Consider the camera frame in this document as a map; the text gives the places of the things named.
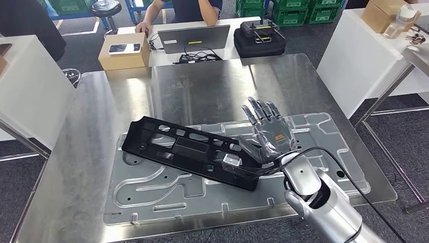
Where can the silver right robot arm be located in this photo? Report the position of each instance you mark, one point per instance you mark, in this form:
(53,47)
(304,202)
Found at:
(321,201)

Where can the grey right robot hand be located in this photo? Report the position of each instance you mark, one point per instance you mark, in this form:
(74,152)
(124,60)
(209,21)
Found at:
(275,137)

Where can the black round stool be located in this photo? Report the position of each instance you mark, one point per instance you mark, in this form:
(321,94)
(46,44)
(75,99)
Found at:
(105,8)
(71,77)

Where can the clear plastic bottle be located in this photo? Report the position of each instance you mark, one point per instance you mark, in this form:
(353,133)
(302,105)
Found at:
(399,26)

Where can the black carry case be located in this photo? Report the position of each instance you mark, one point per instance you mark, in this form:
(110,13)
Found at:
(258,50)

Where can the black plastic panel part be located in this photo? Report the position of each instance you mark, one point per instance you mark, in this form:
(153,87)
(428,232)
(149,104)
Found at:
(187,149)

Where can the person's hand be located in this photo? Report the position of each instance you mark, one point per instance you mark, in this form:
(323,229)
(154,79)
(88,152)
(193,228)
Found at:
(144,28)

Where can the cardboard box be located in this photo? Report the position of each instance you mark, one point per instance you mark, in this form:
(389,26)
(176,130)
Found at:
(378,16)
(124,62)

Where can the stainless steel workbench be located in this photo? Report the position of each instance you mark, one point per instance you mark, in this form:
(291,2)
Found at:
(207,87)

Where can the smartphone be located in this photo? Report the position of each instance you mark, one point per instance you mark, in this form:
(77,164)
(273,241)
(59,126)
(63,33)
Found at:
(117,49)

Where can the small brown box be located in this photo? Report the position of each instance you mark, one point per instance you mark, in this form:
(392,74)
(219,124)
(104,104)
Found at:
(2,65)

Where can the black remote controller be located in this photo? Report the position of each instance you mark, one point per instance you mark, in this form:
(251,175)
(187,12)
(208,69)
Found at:
(249,30)

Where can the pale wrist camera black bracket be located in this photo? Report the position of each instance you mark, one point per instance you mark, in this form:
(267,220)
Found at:
(232,160)

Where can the green plastic crate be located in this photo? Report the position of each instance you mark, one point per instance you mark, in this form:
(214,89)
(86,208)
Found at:
(251,10)
(290,18)
(323,15)
(70,6)

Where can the stamped metal plate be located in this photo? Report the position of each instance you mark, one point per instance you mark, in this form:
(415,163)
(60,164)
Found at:
(167,198)

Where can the stainless steel table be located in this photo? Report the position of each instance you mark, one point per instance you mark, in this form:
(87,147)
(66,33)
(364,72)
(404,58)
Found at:
(419,55)

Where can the grey laptop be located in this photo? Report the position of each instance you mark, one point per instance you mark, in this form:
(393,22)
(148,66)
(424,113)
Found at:
(214,37)

